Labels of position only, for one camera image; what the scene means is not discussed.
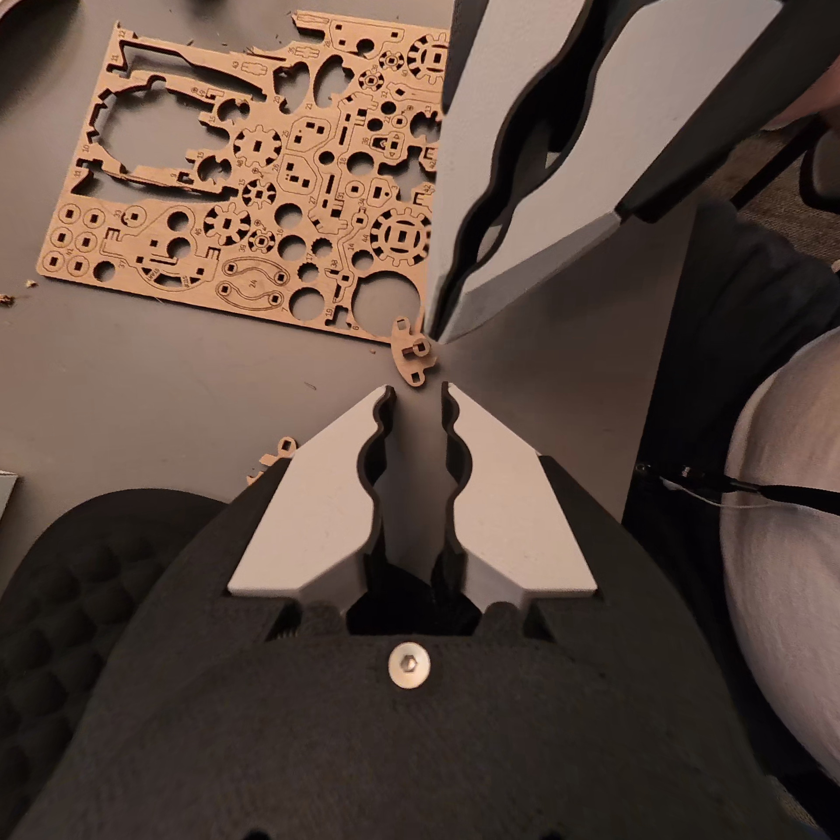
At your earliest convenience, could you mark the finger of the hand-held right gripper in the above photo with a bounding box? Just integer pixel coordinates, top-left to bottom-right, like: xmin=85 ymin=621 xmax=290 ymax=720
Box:
xmin=435 ymin=0 xmax=840 ymax=345
xmin=425 ymin=0 xmax=595 ymax=339

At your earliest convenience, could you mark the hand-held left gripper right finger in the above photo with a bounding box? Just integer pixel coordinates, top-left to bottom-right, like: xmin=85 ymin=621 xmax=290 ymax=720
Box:
xmin=441 ymin=382 xmax=598 ymax=608

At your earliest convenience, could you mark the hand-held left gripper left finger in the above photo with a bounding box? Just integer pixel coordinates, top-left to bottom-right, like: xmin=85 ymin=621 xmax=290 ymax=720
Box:
xmin=227 ymin=386 xmax=398 ymax=608

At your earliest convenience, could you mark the small wooden model part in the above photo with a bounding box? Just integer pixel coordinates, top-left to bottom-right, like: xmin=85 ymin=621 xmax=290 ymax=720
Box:
xmin=390 ymin=317 xmax=439 ymax=387

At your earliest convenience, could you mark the laser-cut wooden parts sheet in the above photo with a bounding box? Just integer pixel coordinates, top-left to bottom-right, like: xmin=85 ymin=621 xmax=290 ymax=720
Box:
xmin=36 ymin=10 xmax=454 ymax=343

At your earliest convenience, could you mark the small notched wooden part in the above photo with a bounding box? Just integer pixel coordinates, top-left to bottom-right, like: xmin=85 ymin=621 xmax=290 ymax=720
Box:
xmin=246 ymin=437 xmax=298 ymax=487

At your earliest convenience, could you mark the person's torso in white shirt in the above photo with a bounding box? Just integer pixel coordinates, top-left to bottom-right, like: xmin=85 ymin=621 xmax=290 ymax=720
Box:
xmin=718 ymin=327 xmax=840 ymax=791

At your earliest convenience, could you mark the black strap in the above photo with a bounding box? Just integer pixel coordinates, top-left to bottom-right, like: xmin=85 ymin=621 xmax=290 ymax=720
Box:
xmin=635 ymin=461 xmax=840 ymax=517

